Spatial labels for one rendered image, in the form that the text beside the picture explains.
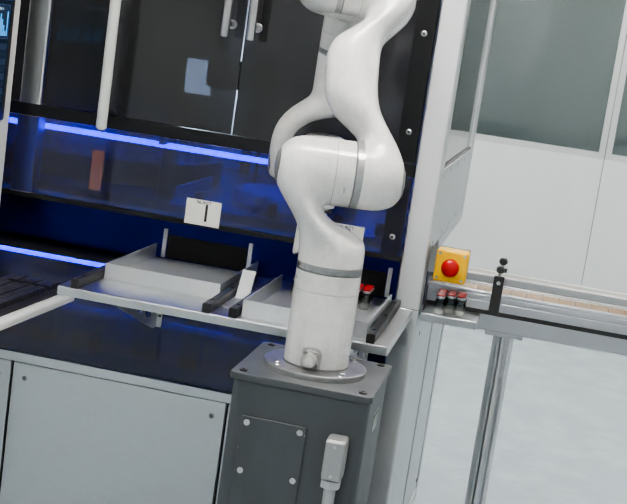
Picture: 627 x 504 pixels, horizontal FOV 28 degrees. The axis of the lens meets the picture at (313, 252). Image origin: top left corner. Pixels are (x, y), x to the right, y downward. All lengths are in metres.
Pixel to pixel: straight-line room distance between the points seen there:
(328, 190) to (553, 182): 5.27
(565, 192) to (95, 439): 4.74
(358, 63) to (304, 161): 0.23
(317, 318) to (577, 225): 5.29
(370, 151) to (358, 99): 0.11
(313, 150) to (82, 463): 1.26
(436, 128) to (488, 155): 4.61
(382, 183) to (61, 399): 1.23
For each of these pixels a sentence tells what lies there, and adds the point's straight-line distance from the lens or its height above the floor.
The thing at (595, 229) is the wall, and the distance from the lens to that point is 7.46.
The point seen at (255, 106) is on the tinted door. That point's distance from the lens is 2.90.
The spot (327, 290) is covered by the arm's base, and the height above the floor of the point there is 1.02.
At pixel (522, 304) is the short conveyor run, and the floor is 0.92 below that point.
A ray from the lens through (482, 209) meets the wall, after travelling 7.46.
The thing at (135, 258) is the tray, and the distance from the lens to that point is 2.93.
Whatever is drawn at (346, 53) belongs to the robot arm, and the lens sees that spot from 2.32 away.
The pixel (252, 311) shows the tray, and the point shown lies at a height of 0.89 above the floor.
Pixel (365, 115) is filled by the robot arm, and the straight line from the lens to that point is 2.27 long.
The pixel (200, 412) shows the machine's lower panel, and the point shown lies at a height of 0.54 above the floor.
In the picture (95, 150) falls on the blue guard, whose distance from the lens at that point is 3.02.
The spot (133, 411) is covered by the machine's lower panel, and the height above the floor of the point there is 0.51.
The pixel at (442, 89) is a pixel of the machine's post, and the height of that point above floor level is 1.38.
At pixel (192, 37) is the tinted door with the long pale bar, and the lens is 2.94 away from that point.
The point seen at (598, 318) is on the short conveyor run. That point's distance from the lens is 2.97.
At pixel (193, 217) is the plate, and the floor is 1.01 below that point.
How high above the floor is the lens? 1.45
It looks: 9 degrees down
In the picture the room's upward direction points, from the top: 8 degrees clockwise
